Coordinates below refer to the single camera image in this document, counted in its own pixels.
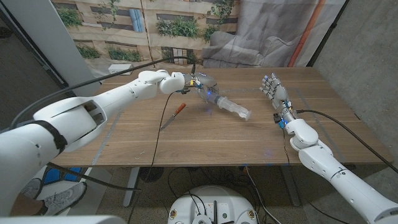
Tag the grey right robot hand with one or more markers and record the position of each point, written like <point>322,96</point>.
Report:
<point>280,93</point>

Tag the grey sneaker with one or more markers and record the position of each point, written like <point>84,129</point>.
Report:
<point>31,188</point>
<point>65,196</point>

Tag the person's bare lower leg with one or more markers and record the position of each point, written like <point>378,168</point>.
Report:
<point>25,207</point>

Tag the grey table leg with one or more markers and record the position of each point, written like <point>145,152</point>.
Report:
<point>292,193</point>
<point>130,189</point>

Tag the black backdrop stand pole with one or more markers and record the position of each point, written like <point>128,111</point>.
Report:
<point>327,35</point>

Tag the printed fabric backdrop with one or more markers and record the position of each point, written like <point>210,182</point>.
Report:
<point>248,31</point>

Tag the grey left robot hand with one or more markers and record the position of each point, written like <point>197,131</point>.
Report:
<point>205,81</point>

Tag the black round floor disc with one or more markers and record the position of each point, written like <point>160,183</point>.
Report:
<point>151,175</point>

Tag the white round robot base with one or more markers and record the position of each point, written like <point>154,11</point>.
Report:
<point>230,199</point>

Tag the white power strip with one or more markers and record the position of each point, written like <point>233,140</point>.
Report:
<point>119,68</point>

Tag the clear plastic syringe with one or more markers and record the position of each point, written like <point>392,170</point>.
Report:
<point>233,107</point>

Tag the blue black patterned item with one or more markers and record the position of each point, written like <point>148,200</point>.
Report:
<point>56,175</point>

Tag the white partition panel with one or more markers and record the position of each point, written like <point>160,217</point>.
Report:
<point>46,37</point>

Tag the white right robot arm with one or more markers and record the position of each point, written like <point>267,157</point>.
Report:
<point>342,183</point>

